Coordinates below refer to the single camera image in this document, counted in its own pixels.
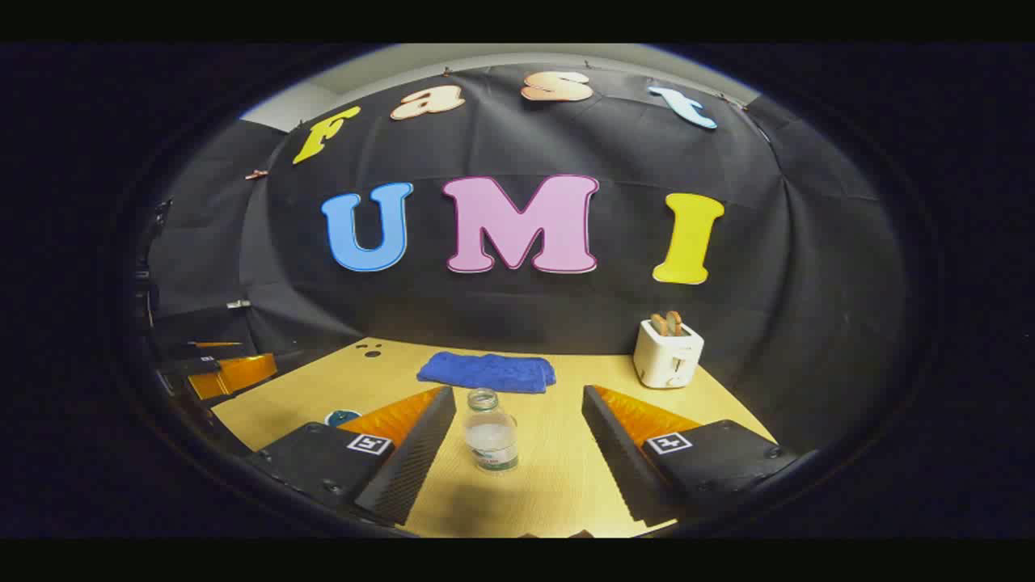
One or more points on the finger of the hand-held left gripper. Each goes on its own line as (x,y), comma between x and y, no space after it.
(234,374)
(206,347)

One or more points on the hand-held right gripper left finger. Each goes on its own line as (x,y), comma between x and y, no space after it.
(412,461)

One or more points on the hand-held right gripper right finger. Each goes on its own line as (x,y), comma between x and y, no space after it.
(618,461)

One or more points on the clear plastic water bottle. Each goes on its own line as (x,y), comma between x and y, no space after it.
(491,440)

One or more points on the white toaster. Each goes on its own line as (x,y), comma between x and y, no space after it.
(665,360)

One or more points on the blue folded towel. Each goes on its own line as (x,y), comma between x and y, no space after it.
(485,372)

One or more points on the toast bread slice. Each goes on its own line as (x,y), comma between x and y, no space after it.
(660,326)
(676,322)

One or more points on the black backdrop cloth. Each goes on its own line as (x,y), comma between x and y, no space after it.
(525,307)

